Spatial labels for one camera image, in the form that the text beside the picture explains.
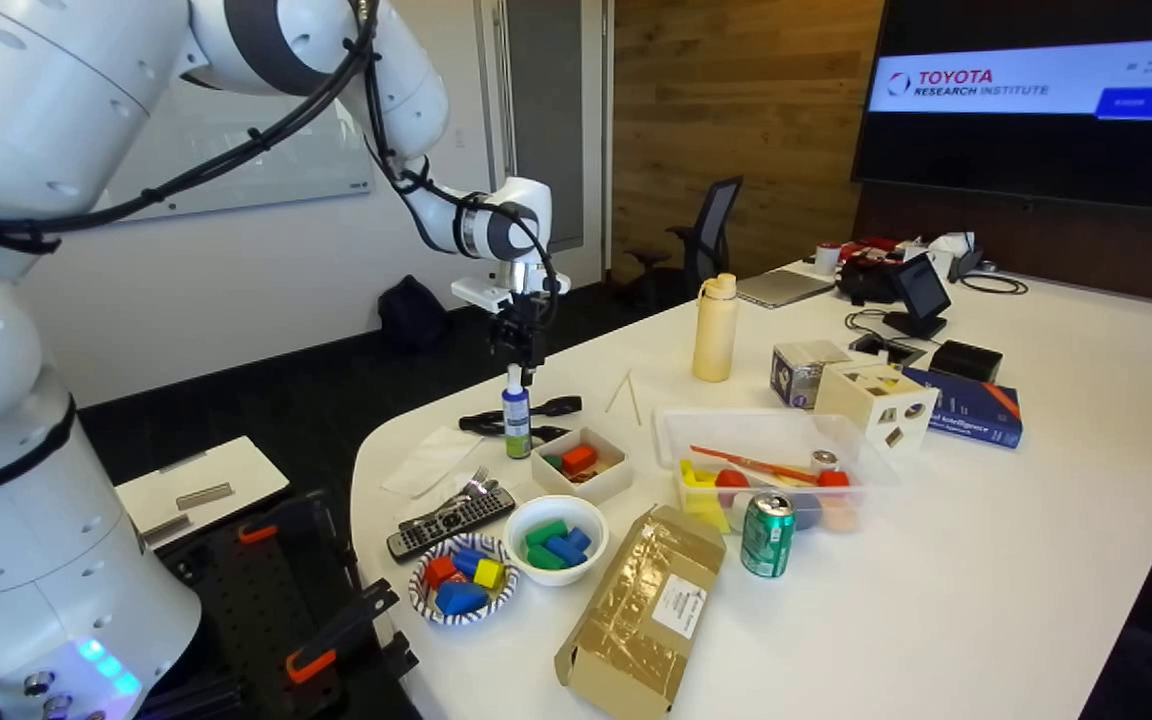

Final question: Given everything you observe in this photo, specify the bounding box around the black flat case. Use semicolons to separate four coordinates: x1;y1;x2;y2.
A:
930;341;1000;380

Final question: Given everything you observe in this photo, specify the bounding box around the white board with metal bars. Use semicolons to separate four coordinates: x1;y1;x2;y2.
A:
115;435;286;548

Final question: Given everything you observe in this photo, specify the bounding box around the black pouch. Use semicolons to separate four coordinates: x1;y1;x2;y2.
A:
838;256;901;302

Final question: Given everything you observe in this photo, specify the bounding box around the patterned plate with blocks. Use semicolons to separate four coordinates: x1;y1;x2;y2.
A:
407;531;519;628

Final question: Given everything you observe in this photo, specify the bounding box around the green soda can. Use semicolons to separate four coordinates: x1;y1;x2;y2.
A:
739;490;795;581

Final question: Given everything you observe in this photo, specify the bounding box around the silver laptop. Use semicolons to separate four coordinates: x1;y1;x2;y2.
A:
739;266;830;309

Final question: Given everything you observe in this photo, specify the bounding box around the white bowl with blocks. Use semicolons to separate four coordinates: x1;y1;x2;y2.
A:
504;497;607;586

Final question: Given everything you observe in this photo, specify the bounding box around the blue box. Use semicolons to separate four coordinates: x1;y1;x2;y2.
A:
909;366;1025;447

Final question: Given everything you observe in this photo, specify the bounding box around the clear plastic toy container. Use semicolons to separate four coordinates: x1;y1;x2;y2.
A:
654;409;863;534

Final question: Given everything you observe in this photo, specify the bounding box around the white and blue bottle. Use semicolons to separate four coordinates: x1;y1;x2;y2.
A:
501;362;532;458

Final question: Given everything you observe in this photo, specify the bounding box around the black remote control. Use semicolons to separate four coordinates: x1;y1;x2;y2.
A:
385;479;517;562

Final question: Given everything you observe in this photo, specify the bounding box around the black orange clamp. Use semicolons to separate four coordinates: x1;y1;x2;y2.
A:
279;581;396;688
199;490;336;554

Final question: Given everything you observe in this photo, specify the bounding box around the cream yellow bottle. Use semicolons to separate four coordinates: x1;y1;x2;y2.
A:
690;273;735;384

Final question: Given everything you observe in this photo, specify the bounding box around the wall television screen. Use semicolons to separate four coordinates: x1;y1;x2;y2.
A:
851;0;1152;208

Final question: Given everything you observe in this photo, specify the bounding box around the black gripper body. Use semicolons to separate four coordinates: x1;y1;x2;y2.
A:
492;292;553;366

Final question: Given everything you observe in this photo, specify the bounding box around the brown cardboard box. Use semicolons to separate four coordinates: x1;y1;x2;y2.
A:
557;504;725;720

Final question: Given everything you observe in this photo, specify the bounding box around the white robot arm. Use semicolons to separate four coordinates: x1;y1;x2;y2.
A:
0;0;553;720

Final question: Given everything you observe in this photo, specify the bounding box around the white square box with blocks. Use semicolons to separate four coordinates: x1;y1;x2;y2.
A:
532;428;633;500

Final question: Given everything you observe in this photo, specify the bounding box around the black backpack on floor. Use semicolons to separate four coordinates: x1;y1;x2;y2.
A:
380;277;446;351

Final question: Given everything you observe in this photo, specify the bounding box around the grey office chair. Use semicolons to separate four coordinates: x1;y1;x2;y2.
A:
678;175;745;292

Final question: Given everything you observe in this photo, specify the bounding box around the small black tablet stand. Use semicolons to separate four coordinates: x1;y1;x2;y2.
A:
884;256;949;341

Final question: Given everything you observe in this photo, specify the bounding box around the purple white cube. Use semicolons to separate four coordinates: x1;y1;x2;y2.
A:
767;341;845;409

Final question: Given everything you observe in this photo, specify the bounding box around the black strap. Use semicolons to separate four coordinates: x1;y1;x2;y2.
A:
457;391;588;447

